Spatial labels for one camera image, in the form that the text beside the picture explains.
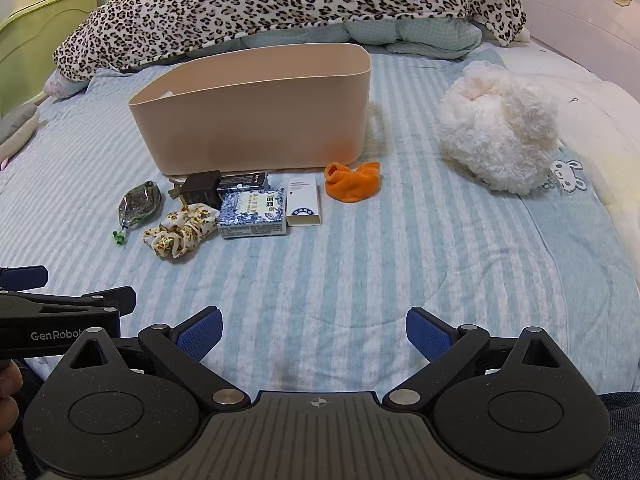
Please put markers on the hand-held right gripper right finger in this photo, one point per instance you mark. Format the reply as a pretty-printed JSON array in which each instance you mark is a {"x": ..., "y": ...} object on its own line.
[{"x": 425, "y": 335}]

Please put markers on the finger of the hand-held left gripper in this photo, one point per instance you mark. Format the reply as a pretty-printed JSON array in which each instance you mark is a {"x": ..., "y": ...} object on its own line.
[
  {"x": 117, "y": 300},
  {"x": 25, "y": 276}
]

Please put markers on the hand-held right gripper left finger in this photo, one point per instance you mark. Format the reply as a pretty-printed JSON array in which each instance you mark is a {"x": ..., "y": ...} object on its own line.
[{"x": 200, "y": 334}]

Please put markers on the floral fabric scrunchie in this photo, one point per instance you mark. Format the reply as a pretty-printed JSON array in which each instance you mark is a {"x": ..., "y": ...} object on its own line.
[{"x": 182, "y": 230}]

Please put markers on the clear green snack packet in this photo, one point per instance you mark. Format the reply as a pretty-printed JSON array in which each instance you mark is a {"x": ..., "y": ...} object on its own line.
[{"x": 140, "y": 205}]

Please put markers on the metal keys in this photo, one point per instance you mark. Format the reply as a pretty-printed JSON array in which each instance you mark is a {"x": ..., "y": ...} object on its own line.
[{"x": 176, "y": 193}]

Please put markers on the blue white patterned box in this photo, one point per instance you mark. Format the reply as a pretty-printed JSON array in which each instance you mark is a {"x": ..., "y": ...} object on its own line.
[{"x": 252, "y": 212}]

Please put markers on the small black box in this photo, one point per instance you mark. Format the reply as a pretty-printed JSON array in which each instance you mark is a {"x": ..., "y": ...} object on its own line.
[{"x": 242, "y": 180}]

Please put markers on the white card box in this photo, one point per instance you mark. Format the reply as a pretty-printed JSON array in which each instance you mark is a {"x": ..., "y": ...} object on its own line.
[{"x": 303, "y": 200}]

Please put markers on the beige plastic storage basket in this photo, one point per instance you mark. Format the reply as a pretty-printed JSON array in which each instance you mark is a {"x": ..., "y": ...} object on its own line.
[{"x": 250, "y": 125}]

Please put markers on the person's left hand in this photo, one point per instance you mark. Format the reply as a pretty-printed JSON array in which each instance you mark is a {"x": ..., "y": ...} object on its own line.
[{"x": 7, "y": 400}]

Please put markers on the blue striped bed sheet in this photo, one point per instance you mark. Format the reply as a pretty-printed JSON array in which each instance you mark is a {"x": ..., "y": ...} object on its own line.
[{"x": 400, "y": 260}]

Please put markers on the grey plush toy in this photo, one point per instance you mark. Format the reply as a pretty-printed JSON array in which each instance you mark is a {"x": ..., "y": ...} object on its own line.
[{"x": 15, "y": 130}]

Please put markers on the pink pillow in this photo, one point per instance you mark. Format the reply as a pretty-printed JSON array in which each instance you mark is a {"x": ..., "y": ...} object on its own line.
[{"x": 62, "y": 86}]

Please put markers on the white fluffy plush toy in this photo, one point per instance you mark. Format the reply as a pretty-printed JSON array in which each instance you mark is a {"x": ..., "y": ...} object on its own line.
[{"x": 495, "y": 125}]

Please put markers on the person's jeans leg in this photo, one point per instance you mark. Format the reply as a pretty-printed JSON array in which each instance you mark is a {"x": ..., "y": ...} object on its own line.
[{"x": 622, "y": 435}]

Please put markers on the green bedside cabinet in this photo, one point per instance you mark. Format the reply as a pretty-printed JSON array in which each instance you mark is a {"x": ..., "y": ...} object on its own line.
[{"x": 35, "y": 40}]

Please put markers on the cream white bed cover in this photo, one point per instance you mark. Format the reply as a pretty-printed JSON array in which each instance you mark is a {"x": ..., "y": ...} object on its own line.
[{"x": 600, "y": 120}]

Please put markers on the light green checked quilt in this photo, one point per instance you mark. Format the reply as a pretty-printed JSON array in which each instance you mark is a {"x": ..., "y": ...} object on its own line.
[{"x": 415, "y": 35}]

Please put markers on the leopard print blanket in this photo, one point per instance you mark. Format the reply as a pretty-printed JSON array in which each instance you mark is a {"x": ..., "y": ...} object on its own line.
[{"x": 300, "y": 0}]

